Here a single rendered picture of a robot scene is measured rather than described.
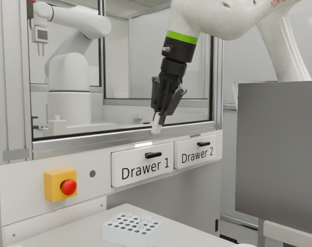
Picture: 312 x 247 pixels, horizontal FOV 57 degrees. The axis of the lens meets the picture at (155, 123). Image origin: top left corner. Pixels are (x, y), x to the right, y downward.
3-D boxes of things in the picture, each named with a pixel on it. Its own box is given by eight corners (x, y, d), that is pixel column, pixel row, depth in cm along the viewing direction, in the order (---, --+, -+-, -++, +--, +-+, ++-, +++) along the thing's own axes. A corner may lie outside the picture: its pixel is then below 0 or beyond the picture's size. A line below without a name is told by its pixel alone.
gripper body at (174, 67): (156, 54, 83) (149, 85, 86) (178, 62, 78) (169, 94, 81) (173, 57, 89) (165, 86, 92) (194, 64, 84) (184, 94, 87)
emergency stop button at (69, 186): (78, 193, 73) (78, 178, 72) (64, 197, 70) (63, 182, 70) (72, 191, 75) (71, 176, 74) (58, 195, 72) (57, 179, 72)
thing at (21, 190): (222, 158, 141) (222, 129, 140) (1, 226, 67) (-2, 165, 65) (104, 139, 205) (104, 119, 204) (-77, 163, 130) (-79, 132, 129)
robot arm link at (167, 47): (204, 46, 83) (180, 39, 89) (180, 40, 74) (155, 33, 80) (198, 66, 85) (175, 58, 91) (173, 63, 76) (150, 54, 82)
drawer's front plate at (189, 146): (215, 158, 133) (216, 135, 132) (177, 169, 112) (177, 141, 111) (212, 157, 135) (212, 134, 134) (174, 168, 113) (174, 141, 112)
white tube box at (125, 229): (163, 235, 70) (163, 221, 70) (146, 252, 63) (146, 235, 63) (121, 225, 76) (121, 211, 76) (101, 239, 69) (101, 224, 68)
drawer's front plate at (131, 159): (173, 170, 110) (173, 142, 109) (114, 188, 89) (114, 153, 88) (170, 170, 112) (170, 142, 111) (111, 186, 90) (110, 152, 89)
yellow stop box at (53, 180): (79, 196, 76) (78, 169, 75) (53, 203, 70) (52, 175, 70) (68, 191, 79) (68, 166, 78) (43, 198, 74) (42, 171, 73)
